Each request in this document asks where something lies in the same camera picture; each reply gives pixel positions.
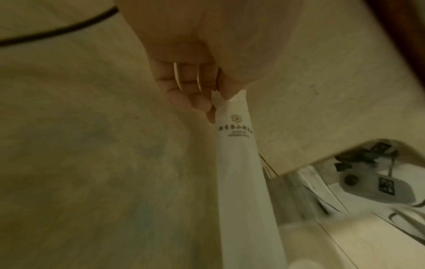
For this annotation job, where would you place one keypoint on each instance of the mirror with dark wooden frame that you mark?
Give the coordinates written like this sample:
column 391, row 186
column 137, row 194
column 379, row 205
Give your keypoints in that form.
column 408, row 39

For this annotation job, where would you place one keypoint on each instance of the white long sachet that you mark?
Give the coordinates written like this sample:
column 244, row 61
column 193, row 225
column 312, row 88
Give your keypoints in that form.
column 298, row 189
column 242, row 170

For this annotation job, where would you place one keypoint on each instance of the person's left hand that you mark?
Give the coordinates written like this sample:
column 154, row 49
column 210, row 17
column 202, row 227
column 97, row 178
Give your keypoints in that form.
column 206, row 39

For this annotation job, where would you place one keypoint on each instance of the white wrist camera marker tags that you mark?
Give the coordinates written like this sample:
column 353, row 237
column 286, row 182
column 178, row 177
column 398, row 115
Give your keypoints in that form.
column 375, row 187

